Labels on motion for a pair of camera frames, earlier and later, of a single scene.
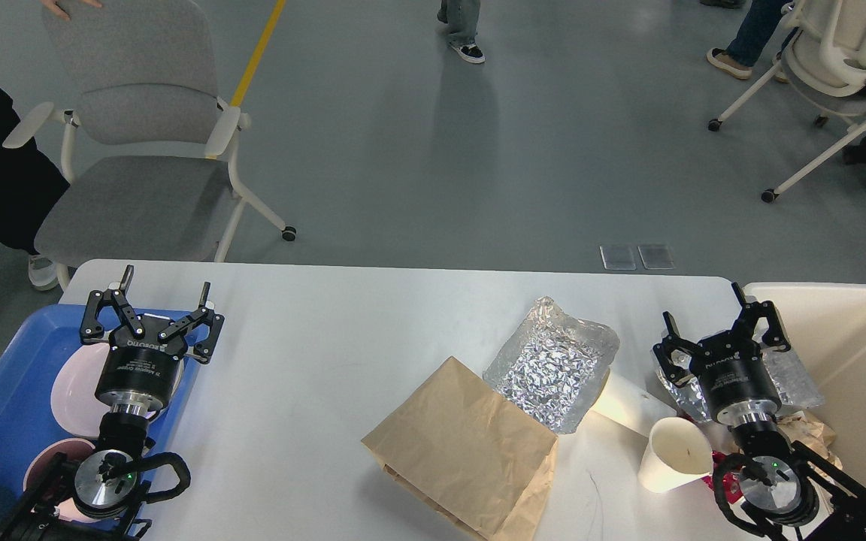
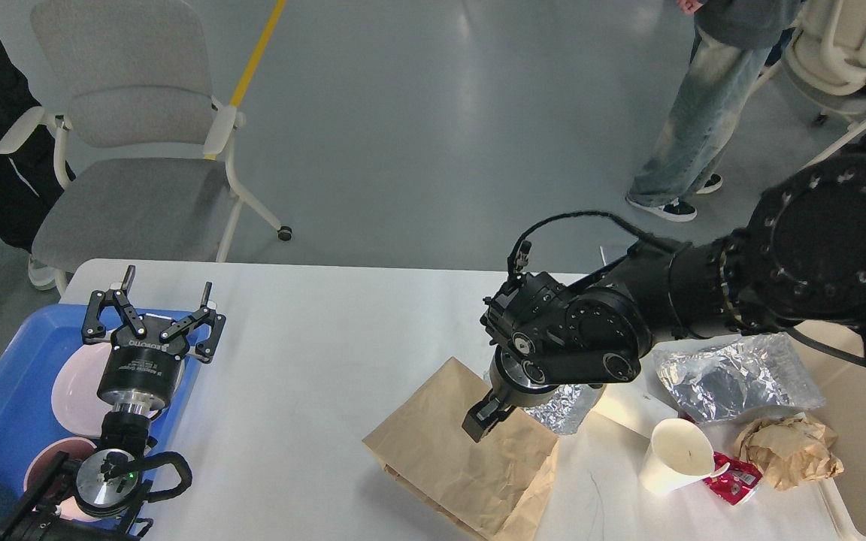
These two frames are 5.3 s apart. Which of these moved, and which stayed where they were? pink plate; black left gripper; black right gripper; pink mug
Moved: black right gripper
Stayed: pink plate; pink mug; black left gripper
